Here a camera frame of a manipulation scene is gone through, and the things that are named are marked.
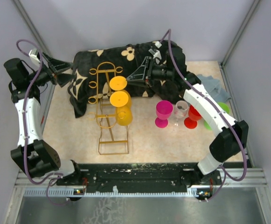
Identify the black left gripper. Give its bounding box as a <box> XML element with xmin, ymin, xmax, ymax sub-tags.
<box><xmin>27</xmin><ymin>52</ymin><xmax>76</xmax><ymax>87</ymax></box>

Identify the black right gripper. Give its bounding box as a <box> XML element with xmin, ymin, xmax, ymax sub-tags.
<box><xmin>126</xmin><ymin>57</ymin><xmax>174</xmax><ymax>88</ymax></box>

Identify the orange plastic wine glass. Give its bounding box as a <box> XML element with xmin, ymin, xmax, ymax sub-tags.
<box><xmin>109</xmin><ymin>76</ymin><xmax>127</xmax><ymax>91</ymax></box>

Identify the pink plastic wine glass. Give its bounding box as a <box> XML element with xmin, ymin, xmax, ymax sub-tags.
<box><xmin>155</xmin><ymin>100</ymin><xmax>174</xmax><ymax>128</ymax></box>

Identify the clear wine glass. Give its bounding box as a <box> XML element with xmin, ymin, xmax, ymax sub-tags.
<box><xmin>174</xmin><ymin>100</ymin><xmax>189</xmax><ymax>126</ymax></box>

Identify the red plastic wine glass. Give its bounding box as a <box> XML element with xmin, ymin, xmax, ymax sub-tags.
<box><xmin>184</xmin><ymin>105</ymin><xmax>202</xmax><ymax>129</ymax></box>

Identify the green plastic wine glass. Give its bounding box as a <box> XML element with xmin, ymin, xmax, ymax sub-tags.
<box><xmin>203</xmin><ymin>102</ymin><xmax>231</xmax><ymax>131</ymax></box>

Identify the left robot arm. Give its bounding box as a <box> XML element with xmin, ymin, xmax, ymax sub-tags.
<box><xmin>4</xmin><ymin>52</ymin><xmax>83</xmax><ymax>185</ymax></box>

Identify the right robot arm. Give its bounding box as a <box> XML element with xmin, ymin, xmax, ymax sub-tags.
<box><xmin>127</xmin><ymin>48</ymin><xmax>249</xmax><ymax>185</ymax></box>

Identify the black patterned plush blanket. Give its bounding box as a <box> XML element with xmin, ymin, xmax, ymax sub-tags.
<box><xmin>68</xmin><ymin>41</ymin><xmax>183</xmax><ymax>119</ymax></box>

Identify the light blue denim cloth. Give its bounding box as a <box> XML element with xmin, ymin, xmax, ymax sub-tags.
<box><xmin>197</xmin><ymin>74</ymin><xmax>231</xmax><ymax>103</ymax></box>

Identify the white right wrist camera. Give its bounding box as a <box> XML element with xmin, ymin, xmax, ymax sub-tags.
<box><xmin>148</xmin><ymin>41</ymin><xmax>162</xmax><ymax>64</ymax></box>

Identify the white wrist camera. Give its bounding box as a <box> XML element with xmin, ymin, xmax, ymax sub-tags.
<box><xmin>28</xmin><ymin>48</ymin><xmax>41</xmax><ymax>67</ymax></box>
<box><xmin>148</xmin><ymin>41</ymin><xmax>162</xmax><ymax>64</ymax></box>

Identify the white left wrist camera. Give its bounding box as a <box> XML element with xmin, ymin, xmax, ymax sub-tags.
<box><xmin>28</xmin><ymin>48</ymin><xmax>41</xmax><ymax>67</ymax></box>

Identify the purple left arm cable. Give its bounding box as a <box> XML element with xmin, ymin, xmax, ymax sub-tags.
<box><xmin>16</xmin><ymin>39</ymin><xmax>80</xmax><ymax>206</ymax></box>

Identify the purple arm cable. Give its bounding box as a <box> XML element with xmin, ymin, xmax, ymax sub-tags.
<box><xmin>160</xmin><ymin>29</ymin><xmax>248</xmax><ymax>203</ymax></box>
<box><xmin>16</xmin><ymin>39</ymin><xmax>80</xmax><ymax>206</ymax></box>

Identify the gold wire glass rack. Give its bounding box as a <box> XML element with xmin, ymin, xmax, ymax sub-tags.
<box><xmin>88</xmin><ymin>62</ymin><xmax>130</xmax><ymax>155</ymax></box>

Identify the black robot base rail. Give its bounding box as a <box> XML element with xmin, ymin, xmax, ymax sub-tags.
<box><xmin>57</xmin><ymin>163</ymin><xmax>222</xmax><ymax>193</ymax></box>

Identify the grey cable duct strip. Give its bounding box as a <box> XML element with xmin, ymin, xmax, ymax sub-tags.
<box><xmin>23</xmin><ymin>186</ymin><xmax>206</xmax><ymax>197</ymax></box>

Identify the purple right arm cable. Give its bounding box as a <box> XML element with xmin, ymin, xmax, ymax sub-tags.
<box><xmin>160</xmin><ymin>29</ymin><xmax>248</xmax><ymax>203</ymax></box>

